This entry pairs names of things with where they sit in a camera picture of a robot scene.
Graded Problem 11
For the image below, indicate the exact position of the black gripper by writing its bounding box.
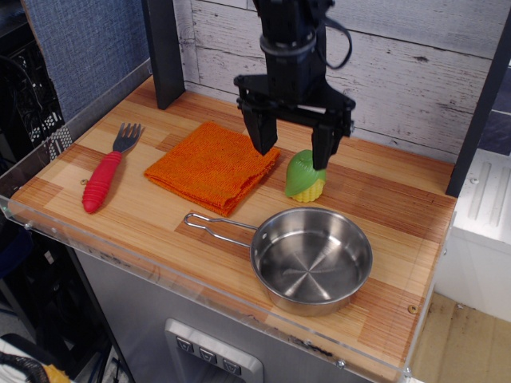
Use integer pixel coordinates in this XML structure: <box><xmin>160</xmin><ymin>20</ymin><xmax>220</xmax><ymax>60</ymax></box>
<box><xmin>234</xmin><ymin>49</ymin><xmax>355</xmax><ymax>170</ymax></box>

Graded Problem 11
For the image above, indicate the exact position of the green and yellow toy corn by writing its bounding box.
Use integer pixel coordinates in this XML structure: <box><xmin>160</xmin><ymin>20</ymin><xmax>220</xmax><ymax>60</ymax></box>
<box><xmin>285</xmin><ymin>149</ymin><xmax>327</xmax><ymax>203</ymax></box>

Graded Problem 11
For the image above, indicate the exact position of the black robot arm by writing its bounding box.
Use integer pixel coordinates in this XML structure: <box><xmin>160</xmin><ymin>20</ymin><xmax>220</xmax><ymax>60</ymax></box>
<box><xmin>234</xmin><ymin>1</ymin><xmax>356</xmax><ymax>170</ymax></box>

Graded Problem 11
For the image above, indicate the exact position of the stainless steel pot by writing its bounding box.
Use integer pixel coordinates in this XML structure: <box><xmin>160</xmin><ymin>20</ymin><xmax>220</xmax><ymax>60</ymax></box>
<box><xmin>183</xmin><ymin>206</ymin><xmax>374</xmax><ymax>318</ymax></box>

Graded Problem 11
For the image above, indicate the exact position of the orange folded cloth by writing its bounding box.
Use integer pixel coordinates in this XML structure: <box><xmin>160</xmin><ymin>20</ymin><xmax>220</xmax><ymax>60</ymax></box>
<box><xmin>145</xmin><ymin>122</ymin><xmax>280</xmax><ymax>217</ymax></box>

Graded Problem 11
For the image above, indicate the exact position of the white toy sink unit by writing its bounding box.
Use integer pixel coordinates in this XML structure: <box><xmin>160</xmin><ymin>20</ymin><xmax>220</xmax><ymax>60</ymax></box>
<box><xmin>434</xmin><ymin>149</ymin><xmax>510</xmax><ymax>322</ymax></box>

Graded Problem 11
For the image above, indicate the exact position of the silver button panel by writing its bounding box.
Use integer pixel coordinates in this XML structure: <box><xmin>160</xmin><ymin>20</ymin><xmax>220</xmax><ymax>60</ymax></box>
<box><xmin>164</xmin><ymin>318</ymin><xmax>264</xmax><ymax>382</ymax></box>

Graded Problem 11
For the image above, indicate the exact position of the dark grey left post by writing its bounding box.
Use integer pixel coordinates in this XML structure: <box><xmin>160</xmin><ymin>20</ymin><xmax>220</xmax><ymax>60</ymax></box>
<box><xmin>141</xmin><ymin>0</ymin><xmax>185</xmax><ymax>110</ymax></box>

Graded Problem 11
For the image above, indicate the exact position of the dark grey post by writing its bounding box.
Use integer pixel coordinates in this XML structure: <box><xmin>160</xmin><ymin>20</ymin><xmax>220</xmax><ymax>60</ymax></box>
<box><xmin>446</xmin><ymin>17</ymin><xmax>510</xmax><ymax>197</ymax></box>
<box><xmin>141</xmin><ymin>0</ymin><xmax>185</xmax><ymax>110</ymax></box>

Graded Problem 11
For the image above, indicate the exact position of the red handled toy fork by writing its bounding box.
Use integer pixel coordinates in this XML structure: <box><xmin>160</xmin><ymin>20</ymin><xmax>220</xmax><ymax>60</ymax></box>
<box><xmin>81</xmin><ymin>123</ymin><xmax>143</xmax><ymax>213</ymax></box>

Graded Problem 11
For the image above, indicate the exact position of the dark grey right post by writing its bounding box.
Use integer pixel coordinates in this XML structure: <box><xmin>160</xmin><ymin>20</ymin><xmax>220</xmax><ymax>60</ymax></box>
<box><xmin>446</xmin><ymin>17</ymin><xmax>510</xmax><ymax>197</ymax></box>

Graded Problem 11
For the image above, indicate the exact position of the black sleeved cable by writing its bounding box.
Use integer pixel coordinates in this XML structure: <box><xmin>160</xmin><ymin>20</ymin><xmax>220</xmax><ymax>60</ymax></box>
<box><xmin>0</xmin><ymin>350</ymin><xmax>51</xmax><ymax>383</ymax></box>

